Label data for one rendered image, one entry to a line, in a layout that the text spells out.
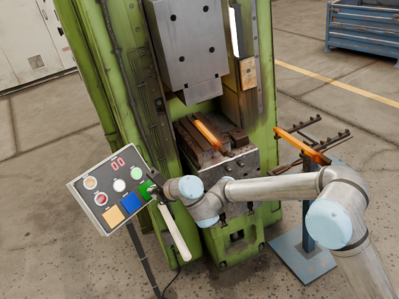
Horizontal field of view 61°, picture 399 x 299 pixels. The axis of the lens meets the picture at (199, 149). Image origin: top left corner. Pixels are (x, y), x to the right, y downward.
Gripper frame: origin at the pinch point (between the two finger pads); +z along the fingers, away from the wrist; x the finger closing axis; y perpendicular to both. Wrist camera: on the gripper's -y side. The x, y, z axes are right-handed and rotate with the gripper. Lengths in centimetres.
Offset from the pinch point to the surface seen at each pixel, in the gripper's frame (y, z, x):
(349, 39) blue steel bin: 31, 104, 420
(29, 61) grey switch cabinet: -207, 478, 146
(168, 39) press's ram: -52, -26, 34
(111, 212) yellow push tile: -1.4, 2.2, -19.9
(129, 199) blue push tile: -1.4, 2.2, -9.9
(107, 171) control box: -17.3, 3.0, -10.8
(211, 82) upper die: -26, -19, 49
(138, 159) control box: -13.5, 2.9, 4.5
